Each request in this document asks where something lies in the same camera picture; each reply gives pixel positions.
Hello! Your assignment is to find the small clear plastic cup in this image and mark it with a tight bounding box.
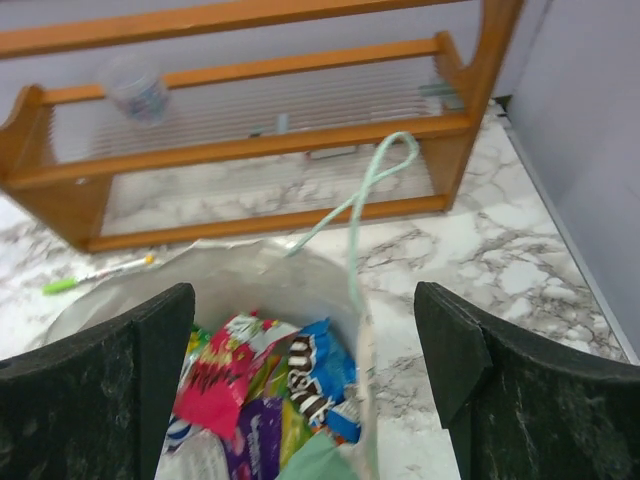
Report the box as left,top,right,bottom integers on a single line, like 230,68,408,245
98,54,169,126

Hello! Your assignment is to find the green capped marker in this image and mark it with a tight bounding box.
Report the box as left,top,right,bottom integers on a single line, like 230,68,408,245
41,254,155,296

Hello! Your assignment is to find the green paper bag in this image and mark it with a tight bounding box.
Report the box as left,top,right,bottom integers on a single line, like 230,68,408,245
46,132,419,479

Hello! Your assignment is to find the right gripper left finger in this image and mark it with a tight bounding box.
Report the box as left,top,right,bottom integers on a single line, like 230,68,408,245
1,283,195,479

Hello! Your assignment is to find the orange wooden rack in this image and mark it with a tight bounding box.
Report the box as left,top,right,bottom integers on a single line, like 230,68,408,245
1,1,523,253

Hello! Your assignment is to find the green yellow snack packet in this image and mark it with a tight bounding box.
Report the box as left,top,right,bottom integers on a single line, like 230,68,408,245
173,315,311,479

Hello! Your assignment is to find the red snack packet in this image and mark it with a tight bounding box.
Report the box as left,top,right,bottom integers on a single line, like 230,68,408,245
173,313,299,439

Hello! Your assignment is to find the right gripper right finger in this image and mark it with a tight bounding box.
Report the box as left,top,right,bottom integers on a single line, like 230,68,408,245
414,282,639,479

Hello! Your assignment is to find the blue m&m snack packet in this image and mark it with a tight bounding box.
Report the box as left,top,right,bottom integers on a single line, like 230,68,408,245
287,318,362,444

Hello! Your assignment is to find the purple snack packet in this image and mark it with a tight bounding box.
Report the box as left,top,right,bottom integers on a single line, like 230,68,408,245
223,397,283,480

